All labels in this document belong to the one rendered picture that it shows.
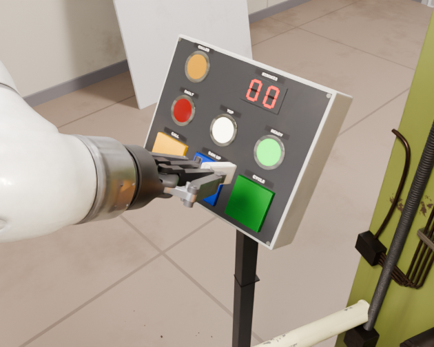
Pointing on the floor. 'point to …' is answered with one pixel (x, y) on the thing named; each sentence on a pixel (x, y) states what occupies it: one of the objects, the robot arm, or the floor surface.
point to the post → (240, 326)
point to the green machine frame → (401, 332)
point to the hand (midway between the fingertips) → (217, 173)
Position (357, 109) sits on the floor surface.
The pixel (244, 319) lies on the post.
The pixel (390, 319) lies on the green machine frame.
